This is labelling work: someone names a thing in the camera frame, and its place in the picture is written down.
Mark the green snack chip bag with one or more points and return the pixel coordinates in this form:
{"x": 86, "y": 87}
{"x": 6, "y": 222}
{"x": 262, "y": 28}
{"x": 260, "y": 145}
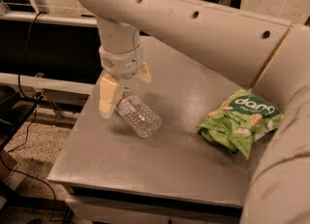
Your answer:
{"x": 240, "y": 121}

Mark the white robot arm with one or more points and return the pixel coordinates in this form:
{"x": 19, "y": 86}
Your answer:
{"x": 268, "y": 55}

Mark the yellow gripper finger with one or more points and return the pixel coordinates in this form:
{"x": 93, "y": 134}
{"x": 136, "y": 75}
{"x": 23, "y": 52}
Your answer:
{"x": 143, "y": 73}
{"x": 109, "y": 87}

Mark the black side shelf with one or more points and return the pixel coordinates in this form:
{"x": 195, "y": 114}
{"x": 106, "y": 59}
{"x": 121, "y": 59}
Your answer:
{"x": 14, "y": 111}

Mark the clear plastic water bottle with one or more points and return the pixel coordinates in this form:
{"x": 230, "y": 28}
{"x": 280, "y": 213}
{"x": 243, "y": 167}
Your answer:
{"x": 144, "y": 121}

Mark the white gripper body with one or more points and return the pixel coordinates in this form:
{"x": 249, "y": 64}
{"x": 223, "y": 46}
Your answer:
{"x": 122, "y": 63}

